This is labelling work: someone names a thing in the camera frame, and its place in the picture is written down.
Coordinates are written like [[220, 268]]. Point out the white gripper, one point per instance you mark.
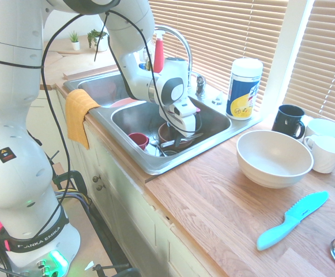
[[186, 118]]

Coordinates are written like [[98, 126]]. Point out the metal table knife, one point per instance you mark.
[[194, 135]]

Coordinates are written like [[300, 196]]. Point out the white Franka Panda arm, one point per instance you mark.
[[11, 144]]

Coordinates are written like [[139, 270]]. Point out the stainless double sink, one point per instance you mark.
[[213, 127]]

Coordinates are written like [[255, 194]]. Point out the teal plastic knife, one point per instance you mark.
[[291, 220]]

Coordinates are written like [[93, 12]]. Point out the brown wooden bowl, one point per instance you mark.
[[163, 134]]

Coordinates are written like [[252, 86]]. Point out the red cup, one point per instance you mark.
[[138, 140]]

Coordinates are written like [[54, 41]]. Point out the pink bowl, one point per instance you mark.
[[124, 102]]

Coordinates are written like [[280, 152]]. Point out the clear bottle blue liquid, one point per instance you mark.
[[142, 66]]

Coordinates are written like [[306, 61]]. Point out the white wipes canister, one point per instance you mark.
[[243, 89]]

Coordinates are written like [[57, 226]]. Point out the clear bottle yellow liquid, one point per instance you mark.
[[148, 62]]

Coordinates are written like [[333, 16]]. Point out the red spray bottle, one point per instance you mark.
[[158, 57]]

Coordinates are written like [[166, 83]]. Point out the chrome gooseneck faucet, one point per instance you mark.
[[188, 54]]

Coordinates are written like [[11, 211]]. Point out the cream kitchen cabinet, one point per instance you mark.
[[132, 216]]

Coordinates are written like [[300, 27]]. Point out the round cabinet knob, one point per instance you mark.
[[96, 178], [100, 187]]

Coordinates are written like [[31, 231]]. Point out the large white bowl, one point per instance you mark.
[[274, 164]]

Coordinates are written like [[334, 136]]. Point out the orange cloth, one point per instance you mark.
[[76, 118]]

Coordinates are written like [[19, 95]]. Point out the black mug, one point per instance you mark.
[[285, 121]]

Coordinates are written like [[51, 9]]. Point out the beige window blind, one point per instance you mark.
[[227, 29], [325, 66]]

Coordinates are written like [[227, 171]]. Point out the trailing potted plant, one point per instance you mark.
[[98, 39]]

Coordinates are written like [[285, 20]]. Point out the small upright potted plant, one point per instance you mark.
[[75, 43]]

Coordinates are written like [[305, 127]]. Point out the white mug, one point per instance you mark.
[[327, 157], [325, 127]]

